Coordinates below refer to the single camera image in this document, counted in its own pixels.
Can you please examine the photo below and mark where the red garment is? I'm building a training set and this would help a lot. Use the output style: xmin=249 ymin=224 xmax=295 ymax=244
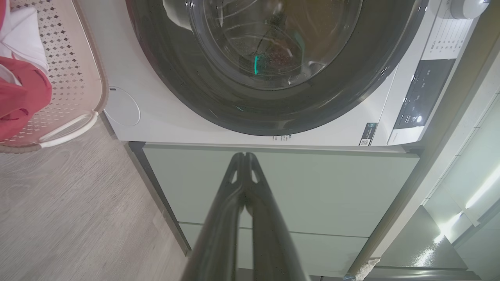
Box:
xmin=0 ymin=0 xmax=52 ymax=141

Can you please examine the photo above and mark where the round dark washing machine door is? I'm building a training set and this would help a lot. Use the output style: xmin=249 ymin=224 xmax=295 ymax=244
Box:
xmin=125 ymin=0 xmax=430 ymax=137

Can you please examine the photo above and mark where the round filter cover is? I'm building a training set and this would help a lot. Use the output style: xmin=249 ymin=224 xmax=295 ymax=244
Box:
xmin=104 ymin=86 xmax=141 ymax=126

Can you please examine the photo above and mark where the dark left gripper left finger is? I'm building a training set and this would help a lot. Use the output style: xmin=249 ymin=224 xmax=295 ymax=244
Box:
xmin=182 ymin=152 xmax=246 ymax=281

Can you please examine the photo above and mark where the white washing machine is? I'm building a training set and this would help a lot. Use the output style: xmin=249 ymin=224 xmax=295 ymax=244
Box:
xmin=78 ymin=0 xmax=493 ymax=153

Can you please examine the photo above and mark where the dark code sticker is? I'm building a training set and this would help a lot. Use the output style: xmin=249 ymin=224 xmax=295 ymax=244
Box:
xmin=359 ymin=122 xmax=379 ymax=147

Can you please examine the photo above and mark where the silver control knob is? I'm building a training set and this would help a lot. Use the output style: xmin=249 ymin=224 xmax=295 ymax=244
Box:
xmin=449 ymin=0 xmax=491 ymax=20

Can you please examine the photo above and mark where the pale green cabinet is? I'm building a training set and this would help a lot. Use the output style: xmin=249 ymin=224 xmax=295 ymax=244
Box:
xmin=129 ymin=141 xmax=422 ymax=277

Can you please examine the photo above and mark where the white garment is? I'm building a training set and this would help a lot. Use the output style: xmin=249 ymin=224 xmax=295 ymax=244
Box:
xmin=0 ymin=6 xmax=49 ymax=84

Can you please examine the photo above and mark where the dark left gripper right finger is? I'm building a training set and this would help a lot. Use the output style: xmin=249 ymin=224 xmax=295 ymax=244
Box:
xmin=245 ymin=152 xmax=310 ymax=281

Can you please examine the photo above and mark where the dark control panel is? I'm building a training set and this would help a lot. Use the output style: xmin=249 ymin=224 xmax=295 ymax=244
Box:
xmin=393 ymin=59 xmax=457 ymax=130

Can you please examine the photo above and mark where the cream perforated laundry basket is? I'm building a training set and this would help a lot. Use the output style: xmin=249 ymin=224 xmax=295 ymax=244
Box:
xmin=0 ymin=0 xmax=109 ymax=154

